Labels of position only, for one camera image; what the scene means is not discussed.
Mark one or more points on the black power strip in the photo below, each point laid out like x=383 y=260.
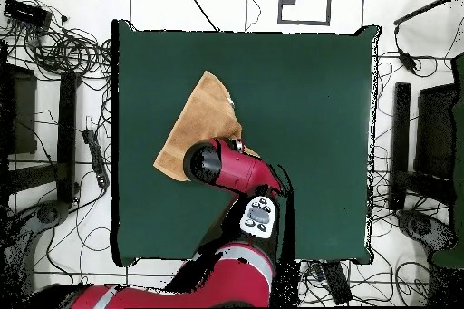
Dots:
x=97 y=160

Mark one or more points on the black power adapter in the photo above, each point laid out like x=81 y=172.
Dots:
x=407 y=61

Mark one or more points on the black oblong box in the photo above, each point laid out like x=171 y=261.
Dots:
x=337 y=281

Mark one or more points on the dark green table cloth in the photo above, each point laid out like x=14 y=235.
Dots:
x=308 y=106

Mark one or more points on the tan terry towel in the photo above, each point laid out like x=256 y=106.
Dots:
x=206 y=113

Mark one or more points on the black electronics box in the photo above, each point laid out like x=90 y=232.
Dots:
x=27 y=13

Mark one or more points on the black stand frame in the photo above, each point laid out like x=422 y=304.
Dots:
x=67 y=135
x=401 y=135

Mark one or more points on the black tripod base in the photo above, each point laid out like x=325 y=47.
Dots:
x=49 y=213
x=422 y=227

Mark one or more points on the black flat panel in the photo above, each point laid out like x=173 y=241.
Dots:
x=435 y=131
x=21 y=113

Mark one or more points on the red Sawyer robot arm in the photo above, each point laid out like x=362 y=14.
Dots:
x=239 y=167

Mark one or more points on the black pole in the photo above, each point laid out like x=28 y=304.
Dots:
x=420 y=11

